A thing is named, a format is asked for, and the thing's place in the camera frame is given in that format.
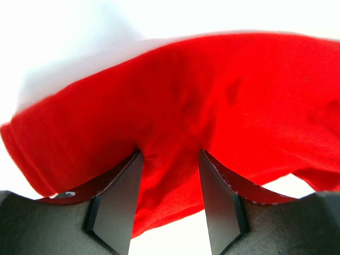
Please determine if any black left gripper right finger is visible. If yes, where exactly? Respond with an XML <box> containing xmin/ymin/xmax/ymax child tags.
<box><xmin>199</xmin><ymin>151</ymin><xmax>339</xmax><ymax>254</ymax></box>

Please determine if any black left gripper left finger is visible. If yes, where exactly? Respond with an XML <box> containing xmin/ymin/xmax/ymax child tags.
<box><xmin>1</xmin><ymin>151</ymin><xmax>143</xmax><ymax>254</ymax></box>

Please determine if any red t shirt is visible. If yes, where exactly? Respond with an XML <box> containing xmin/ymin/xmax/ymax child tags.
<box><xmin>1</xmin><ymin>33</ymin><xmax>339</xmax><ymax>237</ymax></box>

